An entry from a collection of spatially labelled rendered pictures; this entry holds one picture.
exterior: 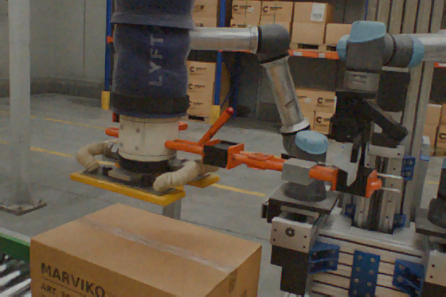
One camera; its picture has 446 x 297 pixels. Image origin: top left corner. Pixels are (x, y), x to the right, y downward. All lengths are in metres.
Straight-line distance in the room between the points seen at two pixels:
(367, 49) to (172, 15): 0.50
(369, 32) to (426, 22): 0.72
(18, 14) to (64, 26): 8.74
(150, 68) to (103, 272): 0.57
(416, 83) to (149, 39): 0.98
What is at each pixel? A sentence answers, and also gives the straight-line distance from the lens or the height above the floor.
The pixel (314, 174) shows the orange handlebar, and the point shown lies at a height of 1.28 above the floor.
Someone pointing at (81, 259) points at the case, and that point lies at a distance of 1.35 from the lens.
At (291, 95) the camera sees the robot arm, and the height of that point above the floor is 1.40.
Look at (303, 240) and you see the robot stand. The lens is 1.54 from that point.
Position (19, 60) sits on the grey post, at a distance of 4.15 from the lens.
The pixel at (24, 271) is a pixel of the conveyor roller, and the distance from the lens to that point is 2.18.
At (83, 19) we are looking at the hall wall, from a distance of 12.44.
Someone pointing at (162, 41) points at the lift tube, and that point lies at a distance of 1.19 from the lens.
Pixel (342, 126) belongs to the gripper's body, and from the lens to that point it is 1.03.
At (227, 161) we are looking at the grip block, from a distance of 1.14.
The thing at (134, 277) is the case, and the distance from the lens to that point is 1.24.
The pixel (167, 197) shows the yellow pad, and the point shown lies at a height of 1.17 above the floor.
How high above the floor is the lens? 1.56
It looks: 11 degrees down
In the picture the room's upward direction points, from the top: 4 degrees clockwise
